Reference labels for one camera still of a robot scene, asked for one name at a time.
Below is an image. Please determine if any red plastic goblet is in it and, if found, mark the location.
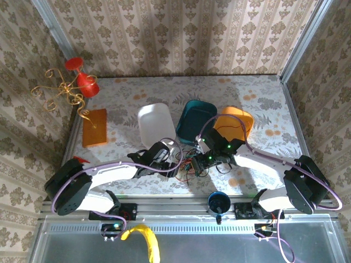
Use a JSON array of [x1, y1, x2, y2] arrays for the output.
[[65, 56, 100, 98]]

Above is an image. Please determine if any perforated metal trough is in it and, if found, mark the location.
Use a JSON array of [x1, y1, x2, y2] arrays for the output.
[[27, 215, 351, 263]]

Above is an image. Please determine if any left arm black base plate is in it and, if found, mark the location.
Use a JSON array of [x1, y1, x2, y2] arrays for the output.
[[89, 203, 138, 221]]

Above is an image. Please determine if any teal plastic tray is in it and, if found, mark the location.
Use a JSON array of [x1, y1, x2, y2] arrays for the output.
[[175, 100, 219, 145]]

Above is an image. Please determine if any aluminium front frame rail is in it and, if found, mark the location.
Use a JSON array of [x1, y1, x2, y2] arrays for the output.
[[38, 195, 338, 220]]

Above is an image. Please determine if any left aluminium corner post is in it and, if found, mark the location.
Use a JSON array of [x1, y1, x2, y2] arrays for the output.
[[30, 0, 75, 60]]

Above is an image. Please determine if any orange wooden board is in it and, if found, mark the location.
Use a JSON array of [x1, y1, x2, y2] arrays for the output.
[[82, 108, 108, 148]]

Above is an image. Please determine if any left controller board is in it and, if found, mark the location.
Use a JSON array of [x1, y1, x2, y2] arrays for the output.
[[100, 223, 124, 242]]

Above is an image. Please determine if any right aluminium corner post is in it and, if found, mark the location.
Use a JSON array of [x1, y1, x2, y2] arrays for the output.
[[279, 0, 334, 83]]

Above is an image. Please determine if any gold wire curl stand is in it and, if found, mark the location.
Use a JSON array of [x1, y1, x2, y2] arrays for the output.
[[30, 67, 98, 129]]

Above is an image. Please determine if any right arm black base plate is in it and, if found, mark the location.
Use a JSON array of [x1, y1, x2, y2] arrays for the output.
[[234, 202, 285, 220]]

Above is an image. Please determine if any blue metal mug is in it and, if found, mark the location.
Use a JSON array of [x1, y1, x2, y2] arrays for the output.
[[207, 191, 231, 225]]

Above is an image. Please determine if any thin green cable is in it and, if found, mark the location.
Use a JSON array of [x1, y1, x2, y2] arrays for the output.
[[180, 160, 198, 176]]

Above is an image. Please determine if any orange plastic tray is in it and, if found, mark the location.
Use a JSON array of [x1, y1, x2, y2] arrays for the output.
[[213, 106, 254, 141]]

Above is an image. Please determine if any thin red cable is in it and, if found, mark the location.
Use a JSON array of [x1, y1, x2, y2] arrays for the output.
[[175, 149, 198, 186], [218, 124, 244, 133]]

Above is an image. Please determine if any white plastic tray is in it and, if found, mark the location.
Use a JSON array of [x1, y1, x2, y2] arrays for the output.
[[137, 102, 176, 151]]

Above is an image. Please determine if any yellow banana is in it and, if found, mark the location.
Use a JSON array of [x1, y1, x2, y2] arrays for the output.
[[120, 224, 161, 263]]

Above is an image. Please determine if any aluminium corner post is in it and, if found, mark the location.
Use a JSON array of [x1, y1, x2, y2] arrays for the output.
[[279, 0, 334, 83], [30, 0, 75, 60]]

